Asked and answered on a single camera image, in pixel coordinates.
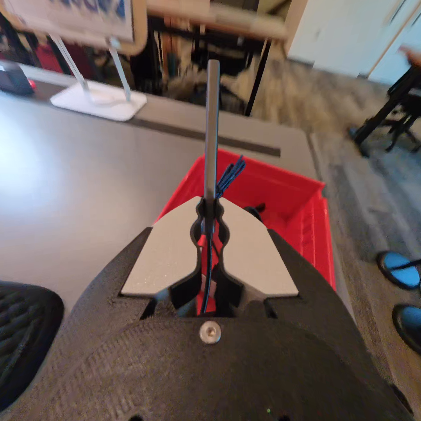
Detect black metal stand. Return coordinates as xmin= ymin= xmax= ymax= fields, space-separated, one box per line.
xmin=349 ymin=49 xmax=421 ymax=158

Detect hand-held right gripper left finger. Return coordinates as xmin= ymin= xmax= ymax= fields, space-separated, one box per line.
xmin=120 ymin=196 xmax=203 ymax=310

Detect wooden table black legs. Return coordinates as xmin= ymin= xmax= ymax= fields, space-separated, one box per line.
xmin=146 ymin=0 xmax=290 ymax=116

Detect red plastic bin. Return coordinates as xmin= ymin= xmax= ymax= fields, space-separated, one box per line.
xmin=155 ymin=149 xmax=336 ymax=290

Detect black wrist rest pad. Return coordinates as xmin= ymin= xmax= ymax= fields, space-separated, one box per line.
xmin=0 ymin=281 xmax=64 ymax=412

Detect blue black shoe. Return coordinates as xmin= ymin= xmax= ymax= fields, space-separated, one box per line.
xmin=392 ymin=304 xmax=421 ymax=354
xmin=376 ymin=252 xmax=421 ymax=290

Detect slim grey usb hub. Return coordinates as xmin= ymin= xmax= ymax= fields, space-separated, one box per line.
xmin=204 ymin=60 xmax=220 ymax=235

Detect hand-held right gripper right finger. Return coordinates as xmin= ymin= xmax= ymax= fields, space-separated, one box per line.
xmin=214 ymin=196 xmax=299 ymax=316

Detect instruction sign board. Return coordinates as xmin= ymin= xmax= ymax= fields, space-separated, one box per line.
xmin=0 ymin=0 xmax=147 ymax=121

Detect black box device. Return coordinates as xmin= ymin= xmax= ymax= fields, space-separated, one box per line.
xmin=0 ymin=61 xmax=37 ymax=96

